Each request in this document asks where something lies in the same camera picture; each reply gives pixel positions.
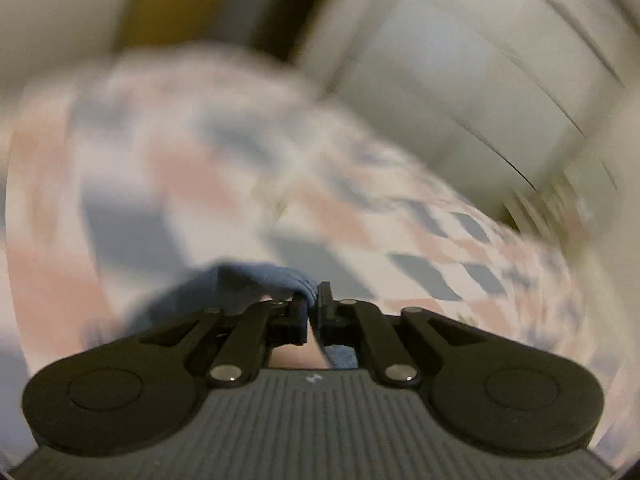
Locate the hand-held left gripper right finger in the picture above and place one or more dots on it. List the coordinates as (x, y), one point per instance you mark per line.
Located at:
(324, 310)

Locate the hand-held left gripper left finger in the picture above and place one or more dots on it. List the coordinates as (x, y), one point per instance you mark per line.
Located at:
(301, 311)

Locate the blue denim jeans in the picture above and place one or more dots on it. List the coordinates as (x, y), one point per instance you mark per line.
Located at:
(240, 280)

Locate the pink blue checkered quilt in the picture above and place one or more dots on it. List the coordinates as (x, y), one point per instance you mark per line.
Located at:
(200, 160)

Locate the white wardrobe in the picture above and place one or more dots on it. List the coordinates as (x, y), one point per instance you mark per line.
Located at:
(450, 85)

